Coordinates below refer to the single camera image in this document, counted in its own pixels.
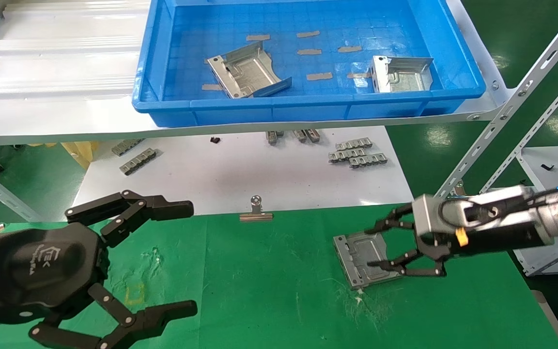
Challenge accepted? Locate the green table mat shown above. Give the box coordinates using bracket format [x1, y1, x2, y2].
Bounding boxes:
[0, 203, 558, 349]

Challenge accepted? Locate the blue plastic bin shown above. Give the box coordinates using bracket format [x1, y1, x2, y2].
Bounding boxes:
[132, 0, 487, 128]

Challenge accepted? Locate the grey metal beam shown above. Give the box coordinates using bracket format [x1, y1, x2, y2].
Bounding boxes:
[0, 181, 43, 222]

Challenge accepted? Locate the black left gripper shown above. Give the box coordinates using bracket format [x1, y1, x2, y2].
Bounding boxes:
[0, 190, 199, 349]

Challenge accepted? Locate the white corrugated panel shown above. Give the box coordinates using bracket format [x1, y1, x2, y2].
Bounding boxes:
[0, 0, 153, 101]

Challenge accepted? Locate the stamped sheet metal part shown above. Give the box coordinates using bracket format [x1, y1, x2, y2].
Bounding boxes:
[333, 231, 406, 291]
[206, 41, 293, 99]
[372, 56, 434, 94]

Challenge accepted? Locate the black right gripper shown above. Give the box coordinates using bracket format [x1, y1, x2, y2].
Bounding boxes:
[365, 203, 554, 278]

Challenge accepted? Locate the slotted grey angle bar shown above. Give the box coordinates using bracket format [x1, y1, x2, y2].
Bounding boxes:
[480, 63, 558, 194]
[433, 0, 558, 200]

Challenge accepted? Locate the white board sheet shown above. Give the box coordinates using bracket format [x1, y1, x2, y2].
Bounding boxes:
[73, 126, 412, 217]

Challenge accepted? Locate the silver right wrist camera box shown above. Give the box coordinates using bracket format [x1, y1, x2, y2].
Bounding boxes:
[412, 186, 534, 239]

